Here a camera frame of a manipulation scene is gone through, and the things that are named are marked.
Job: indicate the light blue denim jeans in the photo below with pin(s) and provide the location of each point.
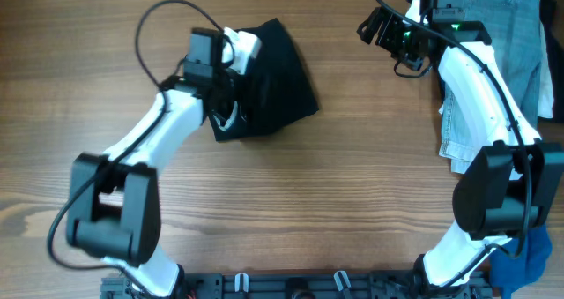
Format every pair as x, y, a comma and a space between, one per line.
514, 26

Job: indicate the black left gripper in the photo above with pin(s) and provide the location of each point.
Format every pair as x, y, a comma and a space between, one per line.
241, 88

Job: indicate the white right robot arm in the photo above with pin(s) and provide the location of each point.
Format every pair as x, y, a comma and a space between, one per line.
487, 54

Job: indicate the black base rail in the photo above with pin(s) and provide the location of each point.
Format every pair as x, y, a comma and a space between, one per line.
374, 285

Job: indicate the black shorts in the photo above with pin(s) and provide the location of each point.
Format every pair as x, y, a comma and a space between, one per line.
276, 93

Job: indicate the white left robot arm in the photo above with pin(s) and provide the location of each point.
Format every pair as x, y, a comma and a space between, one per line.
113, 211

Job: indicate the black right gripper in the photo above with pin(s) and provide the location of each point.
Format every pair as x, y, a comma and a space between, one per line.
391, 24

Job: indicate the blue garment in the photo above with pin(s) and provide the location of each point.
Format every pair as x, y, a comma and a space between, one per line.
509, 275

